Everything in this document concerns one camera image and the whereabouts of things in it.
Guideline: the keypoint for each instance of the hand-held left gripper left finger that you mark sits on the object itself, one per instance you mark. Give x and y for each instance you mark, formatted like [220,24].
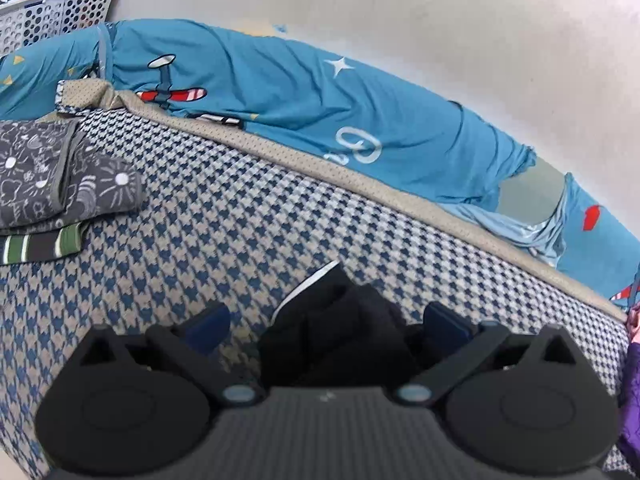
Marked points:
[212,322]

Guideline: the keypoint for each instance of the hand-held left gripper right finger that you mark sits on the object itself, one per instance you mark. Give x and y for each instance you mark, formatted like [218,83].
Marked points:
[445,322]

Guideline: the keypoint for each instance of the black t-shirt red print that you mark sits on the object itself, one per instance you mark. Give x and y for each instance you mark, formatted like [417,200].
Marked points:
[330,330]

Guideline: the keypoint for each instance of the pink garment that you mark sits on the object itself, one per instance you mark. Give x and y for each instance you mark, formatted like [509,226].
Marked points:
[634,317]

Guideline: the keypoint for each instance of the green striped folded garment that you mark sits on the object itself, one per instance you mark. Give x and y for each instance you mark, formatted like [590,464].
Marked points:
[40,245]

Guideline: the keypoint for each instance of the purple garment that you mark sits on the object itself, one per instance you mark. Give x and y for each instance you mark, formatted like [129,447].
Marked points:
[631,400]

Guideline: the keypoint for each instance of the grey doodle print folded garment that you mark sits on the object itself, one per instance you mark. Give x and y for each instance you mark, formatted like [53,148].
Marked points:
[30,170]

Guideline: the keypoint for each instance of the blue airplane print bedsheet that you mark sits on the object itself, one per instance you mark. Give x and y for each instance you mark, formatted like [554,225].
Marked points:
[280,75]

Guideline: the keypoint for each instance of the white plastic basket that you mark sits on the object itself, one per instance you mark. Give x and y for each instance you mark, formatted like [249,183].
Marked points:
[50,15]

